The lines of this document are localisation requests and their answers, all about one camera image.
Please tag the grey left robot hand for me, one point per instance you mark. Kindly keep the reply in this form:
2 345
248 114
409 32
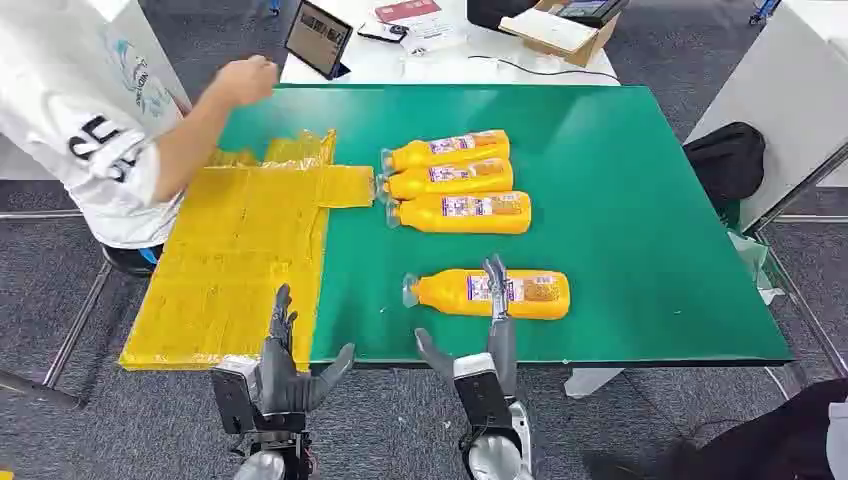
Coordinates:
281 384

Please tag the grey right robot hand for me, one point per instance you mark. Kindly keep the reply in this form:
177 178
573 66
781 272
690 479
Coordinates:
503 351

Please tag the orange drink bottle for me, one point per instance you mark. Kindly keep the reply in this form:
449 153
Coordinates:
450 177
464 213
450 295
450 147

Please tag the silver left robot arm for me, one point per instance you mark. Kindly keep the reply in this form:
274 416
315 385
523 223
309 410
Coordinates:
275 457

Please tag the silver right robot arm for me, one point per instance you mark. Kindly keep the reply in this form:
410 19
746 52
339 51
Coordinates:
497 454

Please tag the yellow plastic sheet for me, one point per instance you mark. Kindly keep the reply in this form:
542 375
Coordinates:
232 265

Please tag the white plastic bag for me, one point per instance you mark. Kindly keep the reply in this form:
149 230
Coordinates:
755 262

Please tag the person in dark clothing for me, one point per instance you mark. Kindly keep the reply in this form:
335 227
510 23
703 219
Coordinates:
775 437

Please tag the black bag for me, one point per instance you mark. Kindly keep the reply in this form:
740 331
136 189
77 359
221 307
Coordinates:
725 162

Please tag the person's hand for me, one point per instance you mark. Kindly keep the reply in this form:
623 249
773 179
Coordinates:
248 79

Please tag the white table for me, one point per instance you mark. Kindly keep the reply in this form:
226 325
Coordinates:
378 63

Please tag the brown cardboard box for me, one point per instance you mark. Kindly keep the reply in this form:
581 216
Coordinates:
563 40

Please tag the black case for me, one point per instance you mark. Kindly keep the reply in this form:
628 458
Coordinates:
493 12

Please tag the black tablet on stand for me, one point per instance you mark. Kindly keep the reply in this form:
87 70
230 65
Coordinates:
318 36

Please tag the black device with screen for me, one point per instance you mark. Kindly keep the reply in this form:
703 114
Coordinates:
590 10

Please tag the red booklet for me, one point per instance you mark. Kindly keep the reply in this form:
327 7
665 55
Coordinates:
405 9

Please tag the white partition board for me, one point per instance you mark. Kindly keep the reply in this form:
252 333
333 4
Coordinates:
782 86

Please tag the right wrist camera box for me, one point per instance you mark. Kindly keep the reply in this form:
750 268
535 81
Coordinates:
480 391

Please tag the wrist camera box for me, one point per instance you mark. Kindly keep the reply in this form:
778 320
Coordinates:
480 391
235 394

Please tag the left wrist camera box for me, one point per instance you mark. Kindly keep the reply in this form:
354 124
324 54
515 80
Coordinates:
235 394

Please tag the metal floor frame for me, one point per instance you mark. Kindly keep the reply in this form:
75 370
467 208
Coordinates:
73 324

